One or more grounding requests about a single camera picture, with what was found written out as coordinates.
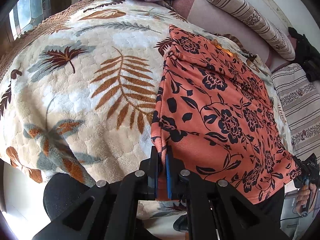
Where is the stained glass window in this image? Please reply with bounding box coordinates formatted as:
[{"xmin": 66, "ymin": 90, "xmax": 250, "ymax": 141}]
[{"xmin": 9, "ymin": 0, "xmax": 47, "ymax": 39}]

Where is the pink quilted bolster cushion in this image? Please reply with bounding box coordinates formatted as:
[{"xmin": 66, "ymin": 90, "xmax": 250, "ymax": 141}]
[{"xmin": 171, "ymin": 0, "xmax": 290, "ymax": 72}]

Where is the black shoe on floor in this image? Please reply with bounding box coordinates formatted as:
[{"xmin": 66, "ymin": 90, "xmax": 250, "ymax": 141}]
[{"xmin": 173, "ymin": 215, "xmax": 189, "ymax": 233}]

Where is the striped floral side pillow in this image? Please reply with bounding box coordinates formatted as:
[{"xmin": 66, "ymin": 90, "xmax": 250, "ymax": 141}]
[{"xmin": 272, "ymin": 63, "xmax": 319, "ymax": 160}]

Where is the striped floral long pillow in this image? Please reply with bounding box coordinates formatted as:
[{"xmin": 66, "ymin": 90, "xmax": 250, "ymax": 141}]
[{"xmin": 207, "ymin": 0, "xmax": 296, "ymax": 61}]

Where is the person's right hand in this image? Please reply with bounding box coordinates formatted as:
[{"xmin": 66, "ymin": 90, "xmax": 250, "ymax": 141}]
[{"xmin": 296, "ymin": 183, "xmax": 317, "ymax": 216}]

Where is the orange black floral blouse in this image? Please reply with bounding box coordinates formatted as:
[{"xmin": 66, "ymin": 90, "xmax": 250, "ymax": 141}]
[{"xmin": 151, "ymin": 25, "xmax": 300, "ymax": 204}]

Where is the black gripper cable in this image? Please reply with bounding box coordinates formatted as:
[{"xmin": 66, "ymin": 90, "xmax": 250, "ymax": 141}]
[{"xmin": 280, "ymin": 205, "xmax": 304, "ymax": 222}]

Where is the cream leaf-print fleece blanket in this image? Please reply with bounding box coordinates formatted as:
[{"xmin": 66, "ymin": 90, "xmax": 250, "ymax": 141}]
[{"xmin": 0, "ymin": 0, "xmax": 294, "ymax": 221}]

